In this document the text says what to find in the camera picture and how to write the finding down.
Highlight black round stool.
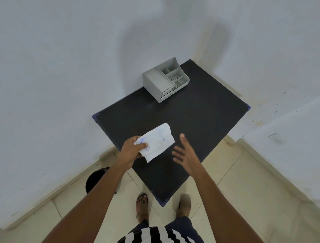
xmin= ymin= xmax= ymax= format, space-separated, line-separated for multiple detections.
xmin=85 ymin=167 xmax=118 ymax=195

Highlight person's left sandalled foot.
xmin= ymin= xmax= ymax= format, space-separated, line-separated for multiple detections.
xmin=135 ymin=193 xmax=150 ymax=224

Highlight dark blue shorts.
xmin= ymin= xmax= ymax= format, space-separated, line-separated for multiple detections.
xmin=130 ymin=216 xmax=198 ymax=237

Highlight person's right forearm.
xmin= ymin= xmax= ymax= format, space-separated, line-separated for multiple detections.
xmin=191 ymin=167 xmax=265 ymax=243

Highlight grey plastic desk organizer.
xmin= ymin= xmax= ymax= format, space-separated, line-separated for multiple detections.
xmin=142 ymin=57 xmax=190 ymax=103

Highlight person's right hand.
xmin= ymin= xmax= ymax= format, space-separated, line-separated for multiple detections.
xmin=172 ymin=133 xmax=204 ymax=178

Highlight person's left forearm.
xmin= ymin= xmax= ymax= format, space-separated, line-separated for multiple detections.
xmin=42 ymin=163 xmax=131 ymax=243

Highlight black and white striped shirt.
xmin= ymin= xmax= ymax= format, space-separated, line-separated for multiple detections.
xmin=117 ymin=225 xmax=205 ymax=243

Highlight person's right sandalled foot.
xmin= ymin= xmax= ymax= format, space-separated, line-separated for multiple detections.
xmin=177 ymin=194 xmax=192 ymax=219

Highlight person's sandalled foot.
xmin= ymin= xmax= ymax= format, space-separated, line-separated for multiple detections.
xmin=135 ymin=193 xmax=150 ymax=224
xmin=177 ymin=194 xmax=192 ymax=219

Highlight white paper sheet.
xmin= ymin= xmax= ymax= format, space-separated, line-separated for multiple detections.
xmin=134 ymin=123 xmax=176 ymax=164

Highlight person's left hand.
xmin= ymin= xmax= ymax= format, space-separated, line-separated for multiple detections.
xmin=117 ymin=136 xmax=149 ymax=173

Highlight white wall socket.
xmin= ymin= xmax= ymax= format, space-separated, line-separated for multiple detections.
xmin=268 ymin=133 xmax=285 ymax=146

